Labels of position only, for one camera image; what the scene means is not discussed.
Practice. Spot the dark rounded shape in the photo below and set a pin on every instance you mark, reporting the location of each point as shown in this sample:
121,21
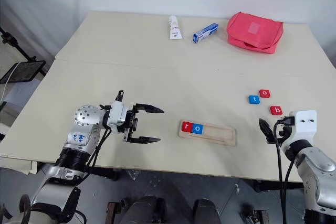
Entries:
208,212
144,209

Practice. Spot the blue letter t block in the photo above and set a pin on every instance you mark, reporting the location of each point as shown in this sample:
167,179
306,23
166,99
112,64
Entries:
254,99

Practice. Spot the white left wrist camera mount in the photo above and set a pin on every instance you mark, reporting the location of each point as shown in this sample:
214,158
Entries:
116,115

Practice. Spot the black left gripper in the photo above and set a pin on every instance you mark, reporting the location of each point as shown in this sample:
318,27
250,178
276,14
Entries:
132,123

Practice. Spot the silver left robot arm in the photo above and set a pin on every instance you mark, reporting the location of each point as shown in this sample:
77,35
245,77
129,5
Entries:
78,140

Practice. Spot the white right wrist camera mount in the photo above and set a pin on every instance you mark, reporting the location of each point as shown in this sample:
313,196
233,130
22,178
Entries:
302,127

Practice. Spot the red letter r block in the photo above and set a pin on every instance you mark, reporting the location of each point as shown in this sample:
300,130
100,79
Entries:
186,127

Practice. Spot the red letter b block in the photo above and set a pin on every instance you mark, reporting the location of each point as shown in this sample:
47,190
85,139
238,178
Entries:
276,110

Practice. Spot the wooden letter tray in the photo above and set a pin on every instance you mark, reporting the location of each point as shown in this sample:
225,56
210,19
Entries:
218,136

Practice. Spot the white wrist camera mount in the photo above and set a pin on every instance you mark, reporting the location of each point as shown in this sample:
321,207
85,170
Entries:
116,115
302,127

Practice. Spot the pink fabric pouch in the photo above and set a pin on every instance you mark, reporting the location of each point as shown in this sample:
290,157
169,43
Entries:
253,31

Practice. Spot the white cream tube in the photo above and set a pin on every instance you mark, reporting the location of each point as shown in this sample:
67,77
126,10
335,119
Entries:
174,28

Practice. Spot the blue white toothpaste box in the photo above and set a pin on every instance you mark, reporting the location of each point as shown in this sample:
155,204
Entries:
206,33

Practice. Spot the red letter o block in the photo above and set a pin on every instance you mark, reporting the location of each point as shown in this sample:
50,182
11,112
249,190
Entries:
265,93

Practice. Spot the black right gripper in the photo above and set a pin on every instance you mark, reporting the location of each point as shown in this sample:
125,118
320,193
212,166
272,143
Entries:
283,132

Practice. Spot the blue letter o block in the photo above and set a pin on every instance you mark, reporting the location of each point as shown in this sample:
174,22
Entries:
197,128

